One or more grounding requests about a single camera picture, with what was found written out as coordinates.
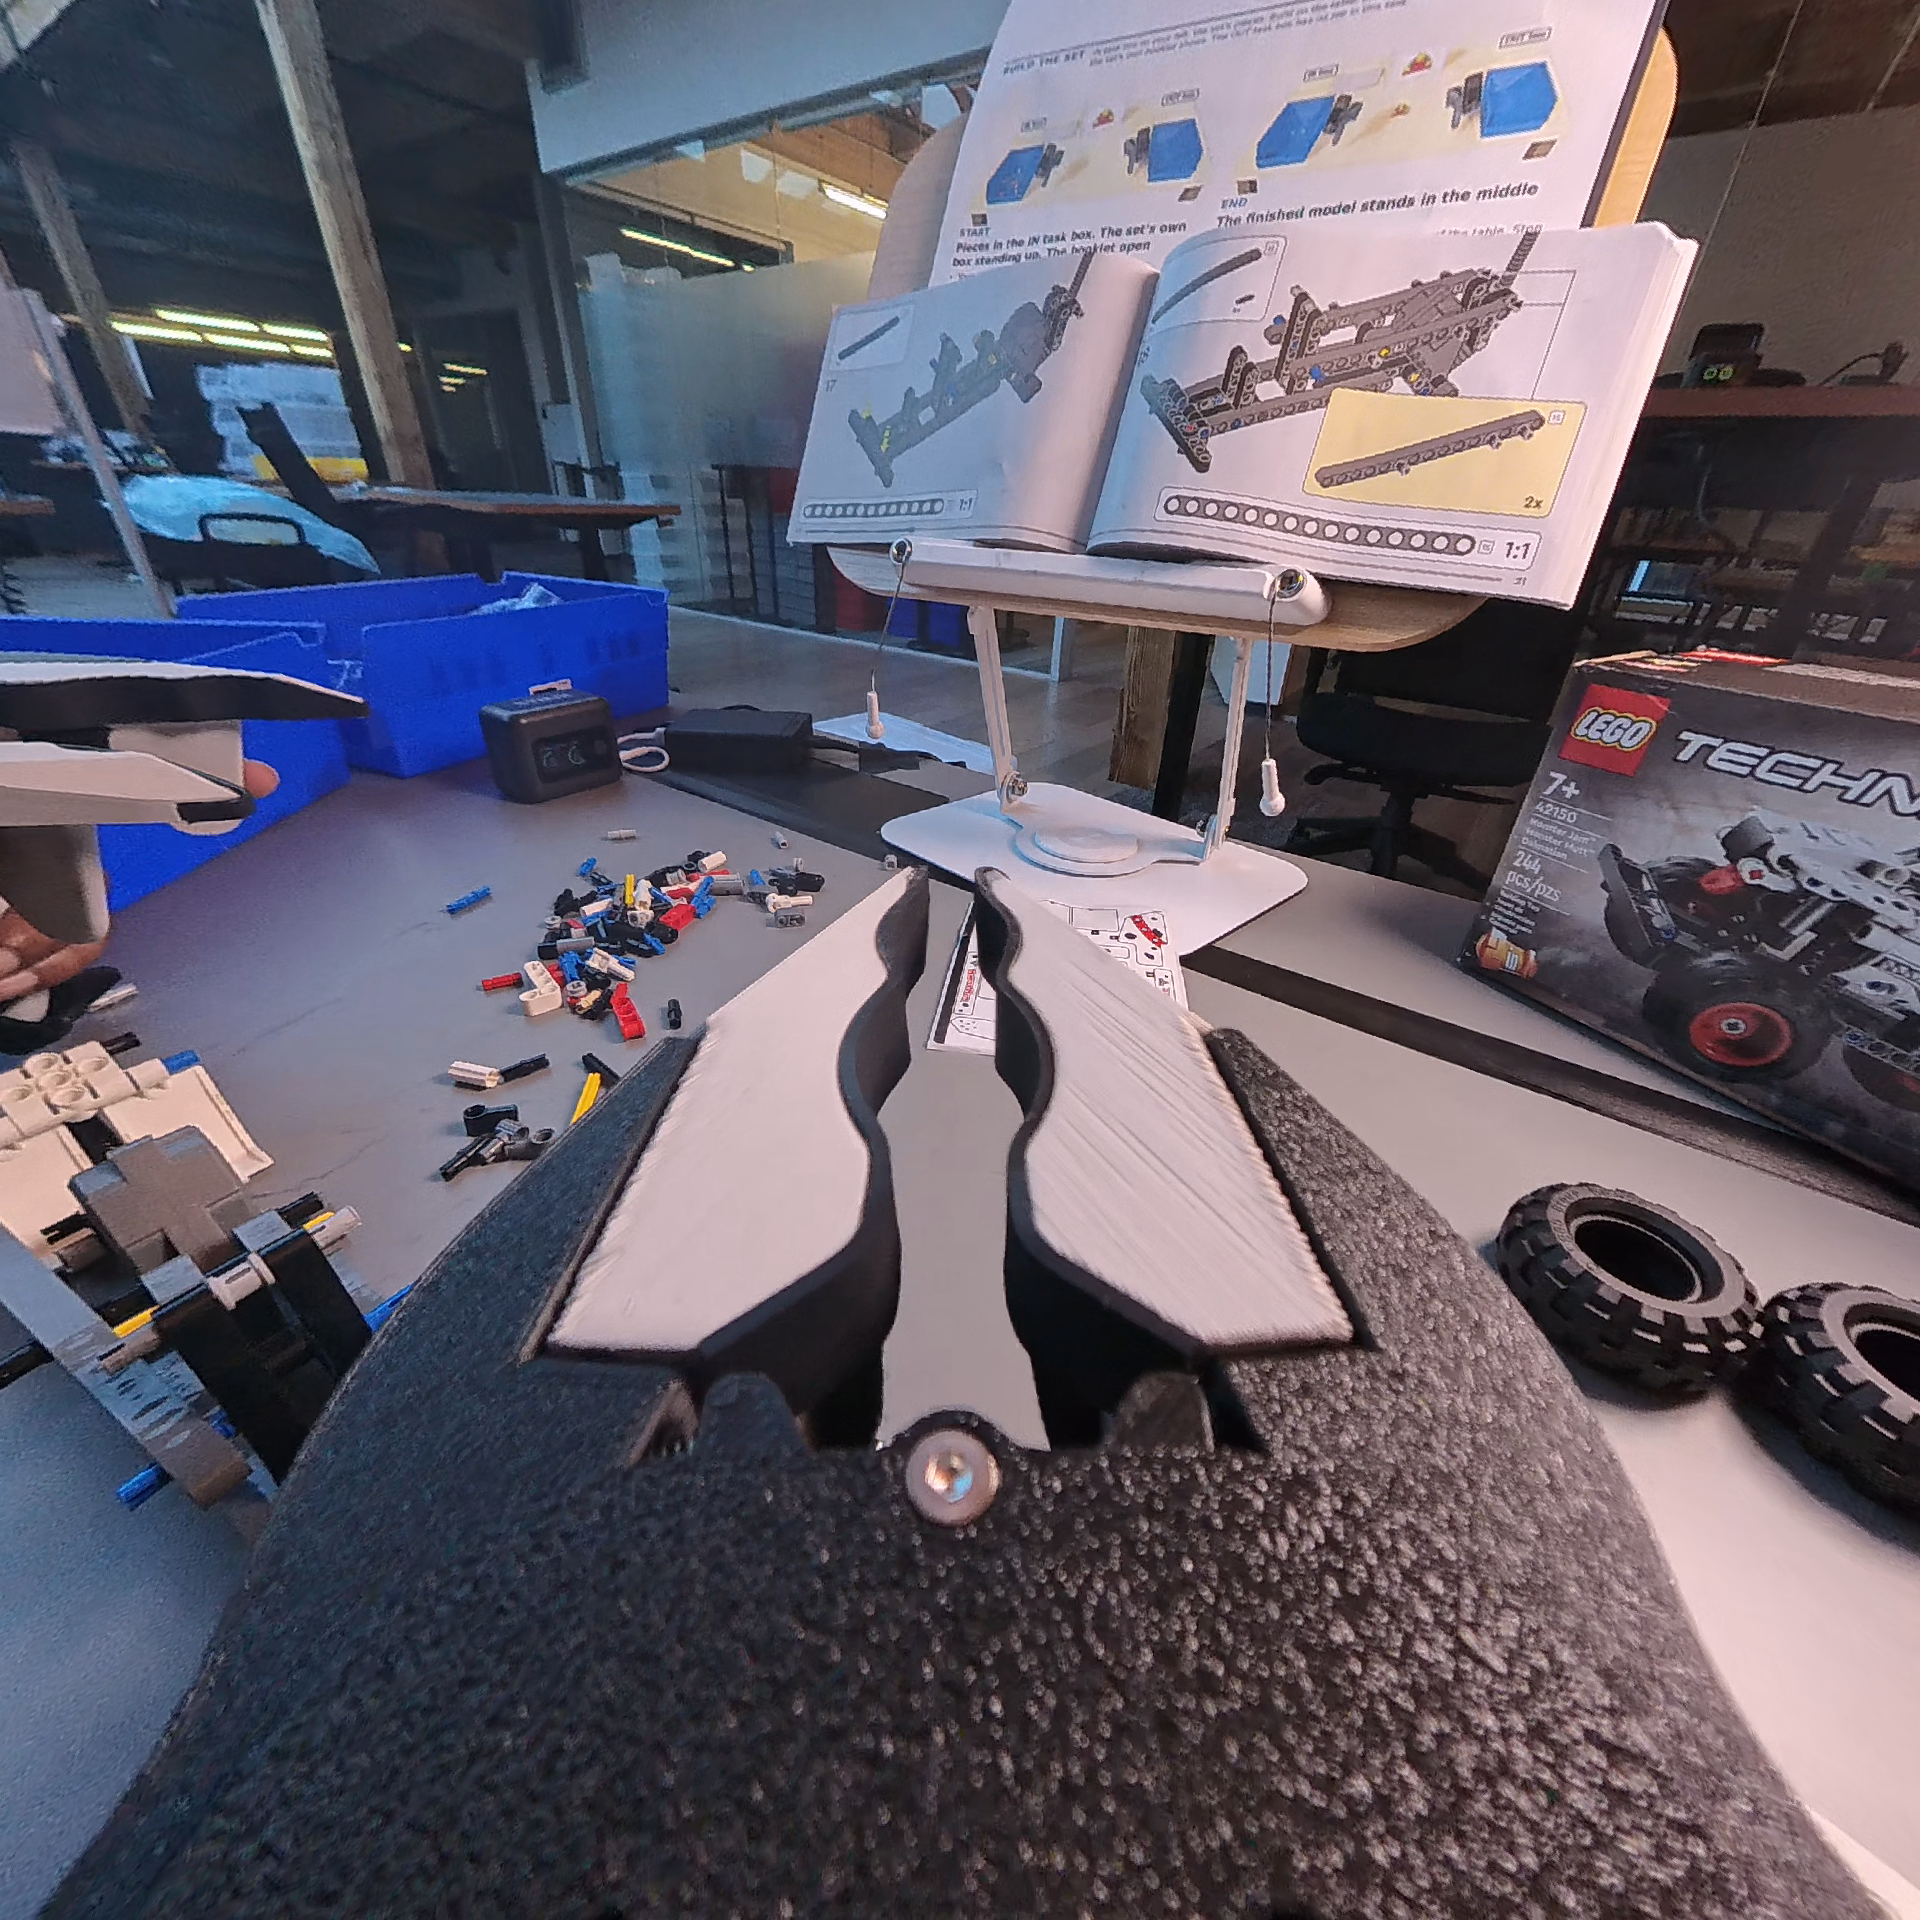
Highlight wooden post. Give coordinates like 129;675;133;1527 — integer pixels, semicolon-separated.
251;0;436;490

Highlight black toy truck chassis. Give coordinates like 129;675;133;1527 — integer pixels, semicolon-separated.
0;1035;413;1510

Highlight grey desk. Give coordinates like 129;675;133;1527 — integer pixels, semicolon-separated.
0;758;1920;1920

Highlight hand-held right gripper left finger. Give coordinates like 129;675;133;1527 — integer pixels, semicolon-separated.
543;866;932;1449

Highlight black adapter box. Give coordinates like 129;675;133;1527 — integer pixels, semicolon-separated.
480;692;621;804

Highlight toy truck set box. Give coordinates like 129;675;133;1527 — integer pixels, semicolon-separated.
1459;652;1920;1187

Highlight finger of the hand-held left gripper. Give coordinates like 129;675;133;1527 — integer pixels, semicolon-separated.
0;652;373;732
0;743;260;838

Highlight black flat case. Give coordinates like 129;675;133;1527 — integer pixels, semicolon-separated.
661;732;969;873

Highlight black rubber tyre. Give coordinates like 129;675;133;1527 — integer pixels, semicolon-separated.
1497;1183;1766;1398
1756;1282;1920;1510

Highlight black power brick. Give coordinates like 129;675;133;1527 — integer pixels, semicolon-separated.
662;708;816;777

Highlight printed instruction sheet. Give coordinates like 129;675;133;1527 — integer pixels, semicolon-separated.
929;0;1671;291

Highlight white book stand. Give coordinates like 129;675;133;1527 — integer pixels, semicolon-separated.
824;0;1681;963

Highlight pile of assorted small bricks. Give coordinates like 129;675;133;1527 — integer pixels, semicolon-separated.
480;849;828;1044

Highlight blue plastic bin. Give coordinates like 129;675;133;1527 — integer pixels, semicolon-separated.
175;570;672;782
0;614;357;914

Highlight person's left hand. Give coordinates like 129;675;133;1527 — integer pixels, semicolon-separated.
0;897;108;1008

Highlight open instruction booklet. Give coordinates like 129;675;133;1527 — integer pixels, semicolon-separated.
787;223;1700;609

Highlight wall of small parts drawers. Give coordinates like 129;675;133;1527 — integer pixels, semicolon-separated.
831;577;980;657

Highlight grey elbow connector with pin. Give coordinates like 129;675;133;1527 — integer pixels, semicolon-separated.
439;1120;555;1184

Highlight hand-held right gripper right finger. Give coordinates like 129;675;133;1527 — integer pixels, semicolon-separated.
971;866;1359;1449

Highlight wooden table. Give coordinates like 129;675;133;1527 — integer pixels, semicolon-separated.
336;483;684;584
1628;383;1920;633

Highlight sticker sheet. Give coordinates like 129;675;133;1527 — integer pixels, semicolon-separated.
928;897;1193;1059

